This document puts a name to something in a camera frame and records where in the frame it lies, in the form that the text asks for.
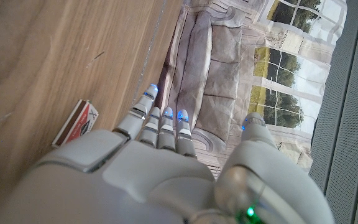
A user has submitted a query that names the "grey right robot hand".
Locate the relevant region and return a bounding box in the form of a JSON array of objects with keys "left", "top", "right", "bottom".
[{"left": 0, "top": 83, "right": 337, "bottom": 224}]

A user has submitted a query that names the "printed living room backdrop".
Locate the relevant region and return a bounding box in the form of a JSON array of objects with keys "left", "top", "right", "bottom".
[{"left": 160, "top": 0, "right": 348, "bottom": 178}]

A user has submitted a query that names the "red and white matchbox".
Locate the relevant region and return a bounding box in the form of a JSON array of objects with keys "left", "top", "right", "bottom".
[{"left": 52, "top": 99, "right": 99, "bottom": 149}]

